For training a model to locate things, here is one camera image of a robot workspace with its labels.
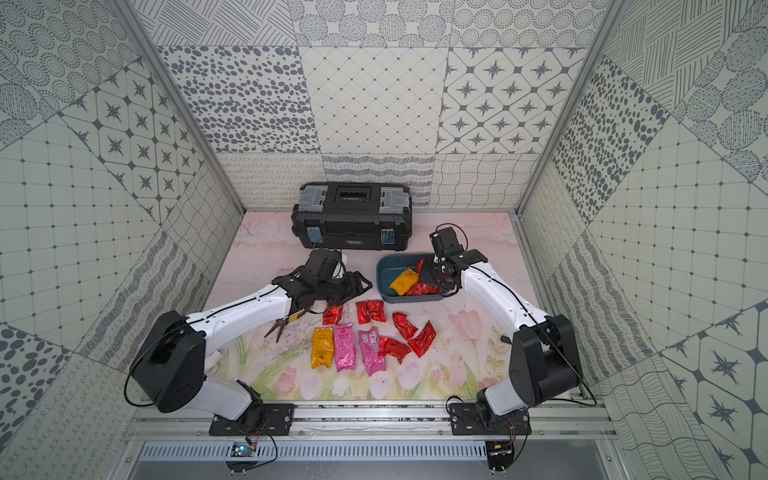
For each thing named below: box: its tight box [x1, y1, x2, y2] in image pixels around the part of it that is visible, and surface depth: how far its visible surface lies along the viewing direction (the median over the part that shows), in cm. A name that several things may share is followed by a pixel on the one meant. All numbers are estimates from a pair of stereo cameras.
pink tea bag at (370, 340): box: [358, 326, 386, 377], surface depth 85 cm
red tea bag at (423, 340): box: [408, 320, 436, 358], surface depth 87 cm
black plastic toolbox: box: [291, 182, 413, 251], surface depth 102 cm
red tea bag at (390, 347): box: [378, 337, 412, 365], surface depth 85 cm
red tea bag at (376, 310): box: [367, 299, 387, 323], surface depth 92 cm
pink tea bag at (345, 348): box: [334, 323, 357, 372], surface depth 85 cm
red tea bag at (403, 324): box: [392, 312, 419, 341], surface depth 90 cm
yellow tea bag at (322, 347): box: [311, 327, 334, 369], surface depth 86 cm
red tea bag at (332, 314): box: [322, 302, 344, 326], surface depth 92 cm
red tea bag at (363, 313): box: [356, 301, 371, 325], surface depth 92 cm
